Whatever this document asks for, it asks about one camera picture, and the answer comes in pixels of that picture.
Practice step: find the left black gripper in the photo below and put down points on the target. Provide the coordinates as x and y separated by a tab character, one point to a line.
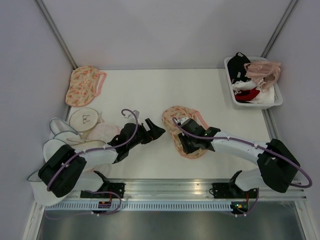
155	133

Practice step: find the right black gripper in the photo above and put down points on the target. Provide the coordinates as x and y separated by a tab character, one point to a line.
187	149

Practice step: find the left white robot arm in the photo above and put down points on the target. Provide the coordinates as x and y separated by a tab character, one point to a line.
63	170

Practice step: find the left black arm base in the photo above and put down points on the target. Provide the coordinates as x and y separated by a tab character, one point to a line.
115	187

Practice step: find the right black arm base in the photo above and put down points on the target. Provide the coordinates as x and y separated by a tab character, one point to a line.
221	190

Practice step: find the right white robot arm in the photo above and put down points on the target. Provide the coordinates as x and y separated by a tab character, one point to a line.
276	166

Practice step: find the red bra in basket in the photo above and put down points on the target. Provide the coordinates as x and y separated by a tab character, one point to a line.
246	95

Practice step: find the cream laundry bag in pile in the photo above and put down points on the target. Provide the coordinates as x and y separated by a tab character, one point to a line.
83	145

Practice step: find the white bra in basket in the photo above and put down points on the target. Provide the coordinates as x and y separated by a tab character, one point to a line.
243	85

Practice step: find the black bra in basket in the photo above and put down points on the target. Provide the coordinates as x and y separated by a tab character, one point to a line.
236	67

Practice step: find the white mesh bag grey trim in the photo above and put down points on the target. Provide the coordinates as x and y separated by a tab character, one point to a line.
58	126

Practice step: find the pink bra in basket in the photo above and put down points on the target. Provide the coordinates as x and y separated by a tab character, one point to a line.
263	73

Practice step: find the white mesh round bag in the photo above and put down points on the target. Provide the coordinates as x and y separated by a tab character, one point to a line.
51	147

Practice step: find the white plastic basket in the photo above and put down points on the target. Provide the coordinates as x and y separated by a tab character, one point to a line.
278	99

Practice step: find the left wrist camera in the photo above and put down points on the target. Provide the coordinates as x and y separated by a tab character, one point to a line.
134	115

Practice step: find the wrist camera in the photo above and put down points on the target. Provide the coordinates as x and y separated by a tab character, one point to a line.
183	120
134	115

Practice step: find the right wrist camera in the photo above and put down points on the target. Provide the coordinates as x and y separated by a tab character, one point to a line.
183	120

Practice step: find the white slotted cable duct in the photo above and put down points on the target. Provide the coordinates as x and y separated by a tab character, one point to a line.
92	205

